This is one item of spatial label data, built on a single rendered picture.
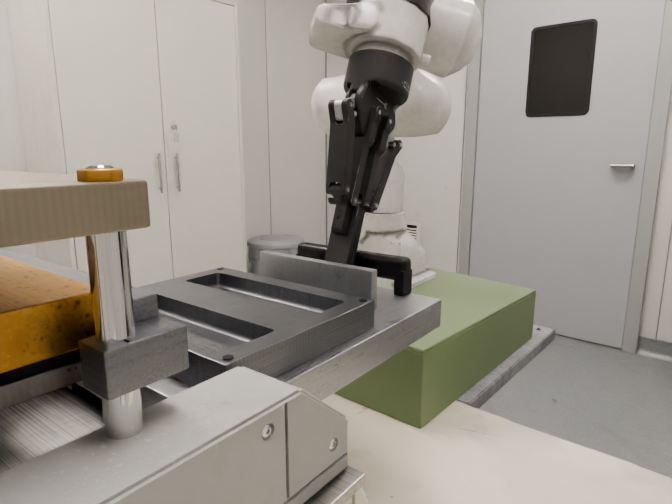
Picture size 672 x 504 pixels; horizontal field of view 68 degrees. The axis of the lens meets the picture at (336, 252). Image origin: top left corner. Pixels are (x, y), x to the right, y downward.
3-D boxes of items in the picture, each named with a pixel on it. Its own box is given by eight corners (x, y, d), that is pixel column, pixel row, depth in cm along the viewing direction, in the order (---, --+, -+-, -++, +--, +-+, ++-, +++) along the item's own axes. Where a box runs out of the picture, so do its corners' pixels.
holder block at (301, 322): (227, 403, 30) (225, 364, 30) (71, 331, 42) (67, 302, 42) (374, 327, 43) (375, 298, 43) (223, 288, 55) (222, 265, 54)
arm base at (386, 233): (381, 261, 116) (385, 201, 113) (451, 278, 103) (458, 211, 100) (311, 275, 100) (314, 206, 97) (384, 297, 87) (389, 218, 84)
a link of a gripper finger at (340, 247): (362, 207, 54) (358, 205, 54) (349, 270, 54) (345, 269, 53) (340, 205, 56) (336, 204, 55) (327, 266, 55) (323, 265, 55)
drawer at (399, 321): (218, 479, 29) (211, 355, 27) (49, 376, 42) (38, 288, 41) (440, 333, 52) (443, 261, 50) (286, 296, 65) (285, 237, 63)
